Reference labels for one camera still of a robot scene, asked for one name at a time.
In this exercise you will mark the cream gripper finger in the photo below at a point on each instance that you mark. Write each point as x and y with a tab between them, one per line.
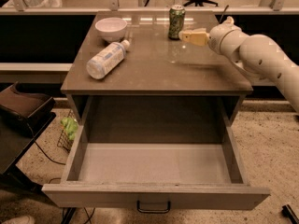
185	35

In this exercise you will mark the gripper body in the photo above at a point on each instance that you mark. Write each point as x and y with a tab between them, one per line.
219	37

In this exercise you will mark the green soda can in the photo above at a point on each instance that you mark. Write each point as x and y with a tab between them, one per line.
176	21

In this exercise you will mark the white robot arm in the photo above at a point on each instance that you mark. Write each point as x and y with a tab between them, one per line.
256	55

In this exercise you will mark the grey drawer cabinet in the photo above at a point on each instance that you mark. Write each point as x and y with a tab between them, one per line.
163	92

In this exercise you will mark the white bowl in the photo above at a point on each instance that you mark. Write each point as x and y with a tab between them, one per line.
111	29

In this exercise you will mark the white plastic bottle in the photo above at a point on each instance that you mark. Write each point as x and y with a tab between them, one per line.
107	59

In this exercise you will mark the green object in basket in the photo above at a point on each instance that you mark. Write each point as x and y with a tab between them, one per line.
70	127

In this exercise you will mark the open grey drawer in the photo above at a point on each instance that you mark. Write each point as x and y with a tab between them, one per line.
189	176

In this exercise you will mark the dark side table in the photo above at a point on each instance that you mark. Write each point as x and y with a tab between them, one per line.
23	117

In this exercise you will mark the black object bottom right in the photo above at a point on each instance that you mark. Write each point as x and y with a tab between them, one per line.
288	212

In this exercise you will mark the white shoe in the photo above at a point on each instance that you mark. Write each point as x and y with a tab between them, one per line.
20	220

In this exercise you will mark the wire basket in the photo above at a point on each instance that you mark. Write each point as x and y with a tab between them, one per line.
63	141

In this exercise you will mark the black drawer handle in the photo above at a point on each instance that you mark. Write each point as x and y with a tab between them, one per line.
153	208

